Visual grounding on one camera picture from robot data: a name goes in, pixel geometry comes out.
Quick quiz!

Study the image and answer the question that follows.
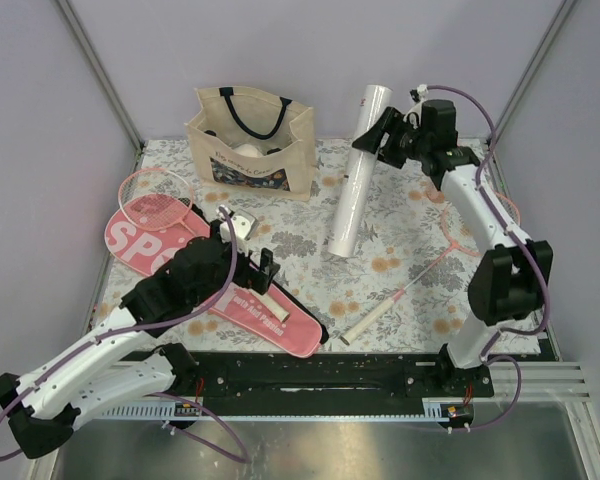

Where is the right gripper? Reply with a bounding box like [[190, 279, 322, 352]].
[[351, 107, 430, 171]]

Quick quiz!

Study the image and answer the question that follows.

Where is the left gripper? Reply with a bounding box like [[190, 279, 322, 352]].
[[191, 220, 280, 307]]

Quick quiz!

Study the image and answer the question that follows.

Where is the white shuttlecock tube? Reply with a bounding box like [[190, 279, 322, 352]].
[[327, 85, 392, 258]]

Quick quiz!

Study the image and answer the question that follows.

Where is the pink racket cover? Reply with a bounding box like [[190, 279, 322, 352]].
[[104, 211, 329, 358]]

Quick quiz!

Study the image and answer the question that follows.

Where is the pink badminton racket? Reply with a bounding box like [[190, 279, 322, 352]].
[[117, 168, 291, 324], [337, 189, 524, 347]]

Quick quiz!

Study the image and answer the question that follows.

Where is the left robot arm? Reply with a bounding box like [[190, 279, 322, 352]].
[[0, 236, 280, 459]]

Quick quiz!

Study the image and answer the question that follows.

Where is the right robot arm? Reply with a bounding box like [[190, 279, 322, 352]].
[[353, 99, 553, 396]]

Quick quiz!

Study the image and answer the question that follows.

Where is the white item inside bag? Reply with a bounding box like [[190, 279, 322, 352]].
[[233, 143, 263, 158]]

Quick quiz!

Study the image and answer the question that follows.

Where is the beige canvas tote bag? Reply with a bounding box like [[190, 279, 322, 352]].
[[186, 86, 316, 201]]

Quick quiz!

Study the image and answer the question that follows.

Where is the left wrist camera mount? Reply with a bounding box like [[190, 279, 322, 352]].
[[218, 210, 257, 251]]

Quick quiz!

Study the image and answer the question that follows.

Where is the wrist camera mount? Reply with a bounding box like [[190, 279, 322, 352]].
[[404, 84, 429, 129], [218, 210, 257, 251]]

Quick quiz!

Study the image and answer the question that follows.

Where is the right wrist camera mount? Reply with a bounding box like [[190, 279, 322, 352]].
[[404, 84, 429, 129]]

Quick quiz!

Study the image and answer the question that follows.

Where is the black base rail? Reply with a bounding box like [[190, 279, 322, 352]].
[[178, 352, 494, 417]]

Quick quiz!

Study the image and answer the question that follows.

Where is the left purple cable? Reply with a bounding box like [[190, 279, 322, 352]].
[[0, 204, 254, 464]]

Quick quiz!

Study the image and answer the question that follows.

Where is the purple cable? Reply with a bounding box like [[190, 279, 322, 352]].
[[0, 204, 254, 464], [424, 84, 554, 434]]

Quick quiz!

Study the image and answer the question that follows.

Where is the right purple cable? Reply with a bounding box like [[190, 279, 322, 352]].
[[424, 84, 554, 434]]

